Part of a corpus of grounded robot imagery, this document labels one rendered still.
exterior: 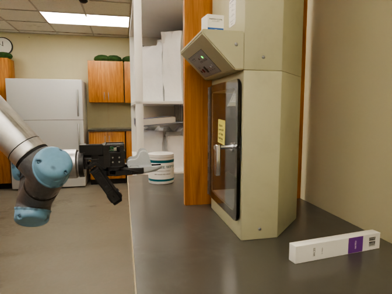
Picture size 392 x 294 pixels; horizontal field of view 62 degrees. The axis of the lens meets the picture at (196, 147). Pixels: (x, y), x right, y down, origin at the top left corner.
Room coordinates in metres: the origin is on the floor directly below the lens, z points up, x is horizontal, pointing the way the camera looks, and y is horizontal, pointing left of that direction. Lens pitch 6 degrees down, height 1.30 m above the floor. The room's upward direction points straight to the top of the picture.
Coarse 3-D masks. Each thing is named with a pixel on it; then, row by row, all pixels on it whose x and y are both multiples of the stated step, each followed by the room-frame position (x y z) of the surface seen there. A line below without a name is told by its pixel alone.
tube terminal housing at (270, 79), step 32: (224, 0) 1.05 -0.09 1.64; (256, 0) 0.89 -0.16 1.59; (288, 0) 0.94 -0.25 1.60; (256, 32) 0.89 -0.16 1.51; (288, 32) 0.94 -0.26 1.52; (256, 64) 0.89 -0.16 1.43; (288, 64) 0.95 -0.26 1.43; (256, 96) 0.89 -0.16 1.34; (288, 96) 0.96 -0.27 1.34; (256, 128) 0.89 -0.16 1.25; (288, 128) 0.97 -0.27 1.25; (256, 160) 0.89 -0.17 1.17; (288, 160) 0.98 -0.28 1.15; (256, 192) 0.89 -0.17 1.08; (288, 192) 0.99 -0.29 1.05; (256, 224) 0.89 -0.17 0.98; (288, 224) 1.00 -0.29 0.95
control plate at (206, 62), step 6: (198, 54) 1.01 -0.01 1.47; (204, 54) 0.97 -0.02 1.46; (192, 60) 1.11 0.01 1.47; (198, 60) 1.06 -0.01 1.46; (204, 60) 1.01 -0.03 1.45; (210, 60) 0.97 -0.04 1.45; (198, 66) 1.11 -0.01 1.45; (216, 66) 0.97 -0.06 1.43; (210, 72) 1.06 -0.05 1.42; (216, 72) 1.01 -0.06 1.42
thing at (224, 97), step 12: (216, 84) 1.09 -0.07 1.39; (228, 84) 0.97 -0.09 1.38; (240, 84) 0.89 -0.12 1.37; (216, 96) 1.09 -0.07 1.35; (228, 96) 0.97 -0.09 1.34; (240, 96) 0.89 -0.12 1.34; (216, 108) 1.09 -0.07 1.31; (228, 108) 0.96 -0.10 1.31; (216, 120) 1.09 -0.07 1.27; (228, 120) 0.96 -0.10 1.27; (216, 132) 1.09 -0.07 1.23; (228, 132) 0.96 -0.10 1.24; (228, 144) 0.96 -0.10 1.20; (228, 156) 0.96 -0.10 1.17; (228, 168) 0.96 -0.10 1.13; (216, 180) 1.08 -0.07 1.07; (228, 180) 0.96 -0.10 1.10; (216, 192) 1.08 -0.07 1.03; (228, 192) 0.96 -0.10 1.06; (228, 204) 0.95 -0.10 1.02
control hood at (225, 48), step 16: (208, 32) 0.86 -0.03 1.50; (224, 32) 0.87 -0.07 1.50; (240, 32) 0.88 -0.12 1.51; (192, 48) 1.01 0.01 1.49; (208, 48) 0.91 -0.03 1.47; (224, 48) 0.87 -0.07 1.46; (240, 48) 0.88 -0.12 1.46; (192, 64) 1.15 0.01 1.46; (224, 64) 0.91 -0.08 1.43; (240, 64) 0.88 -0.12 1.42
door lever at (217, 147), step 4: (216, 144) 0.92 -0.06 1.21; (232, 144) 0.92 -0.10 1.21; (216, 148) 0.91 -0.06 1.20; (220, 148) 0.92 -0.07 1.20; (224, 148) 0.92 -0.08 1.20; (228, 148) 0.92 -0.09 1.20; (232, 148) 0.92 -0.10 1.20; (216, 152) 0.91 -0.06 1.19; (220, 152) 0.92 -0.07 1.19; (216, 156) 0.91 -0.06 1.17; (216, 160) 0.91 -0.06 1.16; (216, 164) 0.91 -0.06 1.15; (216, 168) 0.91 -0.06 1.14; (216, 172) 0.91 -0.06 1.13
